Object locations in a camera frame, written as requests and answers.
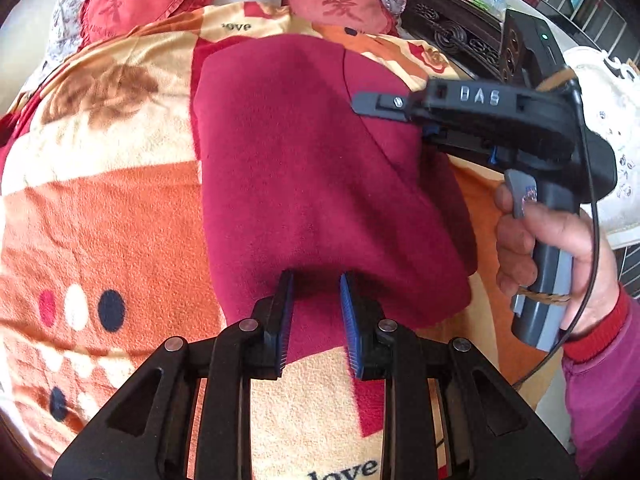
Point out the person's right forearm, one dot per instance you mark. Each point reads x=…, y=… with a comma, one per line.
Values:
x=600, y=390

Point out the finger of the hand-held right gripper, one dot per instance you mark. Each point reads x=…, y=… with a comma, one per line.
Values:
x=385, y=104

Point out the orange red printed blanket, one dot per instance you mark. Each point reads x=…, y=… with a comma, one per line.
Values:
x=100, y=210

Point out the white lace cloth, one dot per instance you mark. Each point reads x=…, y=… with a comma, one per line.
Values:
x=620, y=125

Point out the person's right hand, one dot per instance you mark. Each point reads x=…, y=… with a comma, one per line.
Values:
x=585, y=245

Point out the dark carved wooden furniture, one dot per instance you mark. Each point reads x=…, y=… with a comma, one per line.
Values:
x=450, y=32

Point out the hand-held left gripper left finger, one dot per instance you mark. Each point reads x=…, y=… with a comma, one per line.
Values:
x=285, y=325

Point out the dark red fleece garment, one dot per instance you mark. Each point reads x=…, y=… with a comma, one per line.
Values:
x=300, y=160

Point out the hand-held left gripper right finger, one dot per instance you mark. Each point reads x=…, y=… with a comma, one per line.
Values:
x=352, y=330

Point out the red heart pillow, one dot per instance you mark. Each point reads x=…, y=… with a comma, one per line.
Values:
x=340, y=7
x=135, y=5

